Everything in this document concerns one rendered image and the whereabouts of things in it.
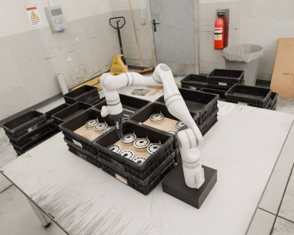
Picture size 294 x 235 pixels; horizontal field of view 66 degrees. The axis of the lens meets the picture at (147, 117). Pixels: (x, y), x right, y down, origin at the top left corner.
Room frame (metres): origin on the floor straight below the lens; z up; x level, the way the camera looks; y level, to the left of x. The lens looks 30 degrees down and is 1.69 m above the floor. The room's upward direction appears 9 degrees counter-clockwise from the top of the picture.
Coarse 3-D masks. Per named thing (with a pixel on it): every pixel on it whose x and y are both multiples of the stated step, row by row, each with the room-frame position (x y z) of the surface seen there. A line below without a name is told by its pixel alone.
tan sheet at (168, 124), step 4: (148, 120) 1.45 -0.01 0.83; (164, 120) 1.41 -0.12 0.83; (168, 120) 1.41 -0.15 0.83; (172, 120) 1.40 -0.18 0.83; (148, 124) 1.39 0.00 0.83; (152, 124) 1.38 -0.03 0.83; (156, 124) 1.37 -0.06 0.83; (160, 124) 1.37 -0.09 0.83; (164, 124) 1.36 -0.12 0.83; (168, 124) 1.35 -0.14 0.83; (172, 124) 1.34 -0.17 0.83; (160, 128) 1.32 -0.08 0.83; (164, 128) 1.31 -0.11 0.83; (168, 128) 1.30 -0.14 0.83; (172, 128) 1.29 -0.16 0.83
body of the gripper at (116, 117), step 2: (122, 112) 1.06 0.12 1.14; (110, 114) 1.05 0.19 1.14; (116, 114) 1.04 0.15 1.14; (118, 114) 1.04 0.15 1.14; (120, 114) 1.05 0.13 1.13; (122, 114) 1.06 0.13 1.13; (110, 116) 1.05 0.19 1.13; (112, 116) 1.04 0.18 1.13; (114, 116) 1.04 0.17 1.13; (116, 116) 1.04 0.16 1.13; (118, 116) 1.04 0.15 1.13; (120, 116) 1.04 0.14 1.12; (122, 116) 1.05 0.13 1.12; (112, 118) 1.04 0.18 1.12; (114, 118) 1.04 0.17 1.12; (116, 118) 1.04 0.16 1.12; (118, 118) 1.04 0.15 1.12; (116, 120) 1.04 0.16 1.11; (118, 120) 1.04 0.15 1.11; (118, 122) 1.03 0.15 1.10; (116, 124) 1.04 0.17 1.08
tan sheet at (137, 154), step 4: (120, 140) 1.25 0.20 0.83; (116, 144) 1.21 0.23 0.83; (120, 144) 1.21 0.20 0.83; (124, 148) 1.15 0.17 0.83; (128, 148) 1.15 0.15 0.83; (132, 148) 1.14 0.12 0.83; (136, 152) 1.09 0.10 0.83; (140, 152) 1.09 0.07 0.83; (144, 152) 1.08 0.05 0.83; (136, 156) 1.06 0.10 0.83; (140, 156) 1.05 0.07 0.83; (144, 156) 1.05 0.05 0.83; (148, 156) 1.04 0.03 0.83
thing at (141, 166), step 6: (126, 120) 1.33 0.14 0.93; (144, 126) 1.22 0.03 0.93; (108, 132) 1.21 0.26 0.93; (162, 132) 1.12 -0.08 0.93; (96, 144) 1.11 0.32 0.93; (168, 144) 1.02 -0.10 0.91; (102, 150) 1.06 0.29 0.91; (108, 150) 1.03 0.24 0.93; (156, 150) 0.96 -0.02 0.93; (162, 150) 0.98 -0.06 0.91; (114, 156) 0.99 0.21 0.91; (120, 156) 0.96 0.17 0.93; (150, 156) 0.92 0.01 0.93; (156, 156) 0.94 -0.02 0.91; (126, 162) 0.92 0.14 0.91; (132, 162) 0.89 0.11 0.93; (144, 162) 0.88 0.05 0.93; (138, 168) 0.86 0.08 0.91
